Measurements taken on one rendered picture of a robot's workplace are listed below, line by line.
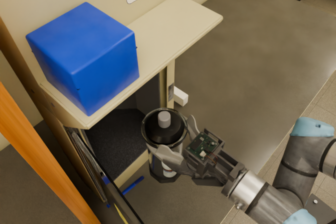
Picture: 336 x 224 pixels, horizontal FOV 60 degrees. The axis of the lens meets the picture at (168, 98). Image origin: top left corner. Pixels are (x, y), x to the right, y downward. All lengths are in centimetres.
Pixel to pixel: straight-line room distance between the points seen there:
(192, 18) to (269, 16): 105
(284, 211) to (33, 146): 44
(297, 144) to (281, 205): 13
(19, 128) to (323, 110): 234
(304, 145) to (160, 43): 36
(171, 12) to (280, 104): 74
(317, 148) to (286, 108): 56
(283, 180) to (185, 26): 38
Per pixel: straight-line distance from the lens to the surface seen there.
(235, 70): 126
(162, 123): 64
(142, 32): 52
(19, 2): 41
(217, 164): 61
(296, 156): 66
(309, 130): 65
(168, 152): 64
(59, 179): 51
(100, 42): 37
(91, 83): 37
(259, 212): 60
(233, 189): 60
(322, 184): 221
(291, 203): 62
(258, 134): 109
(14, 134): 38
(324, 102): 260
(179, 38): 51
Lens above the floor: 184
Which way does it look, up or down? 53 degrees down
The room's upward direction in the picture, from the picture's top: straight up
